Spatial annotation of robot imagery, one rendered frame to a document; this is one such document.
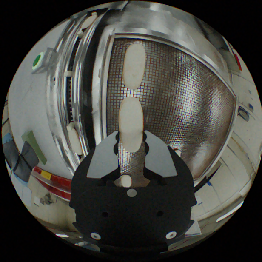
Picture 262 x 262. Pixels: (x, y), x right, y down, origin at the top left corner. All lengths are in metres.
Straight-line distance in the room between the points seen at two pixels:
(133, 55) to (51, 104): 0.23
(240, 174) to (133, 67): 3.58
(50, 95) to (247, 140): 3.82
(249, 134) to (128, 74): 3.62
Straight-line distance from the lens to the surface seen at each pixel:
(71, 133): 0.26
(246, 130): 3.59
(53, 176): 0.68
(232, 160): 3.43
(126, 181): 0.32
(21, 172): 0.50
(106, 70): 0.17
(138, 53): 0.17
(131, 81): 0.15
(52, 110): 0.27
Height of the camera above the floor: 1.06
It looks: 59 degrees down
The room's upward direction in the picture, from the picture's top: 159 degrees clockwise
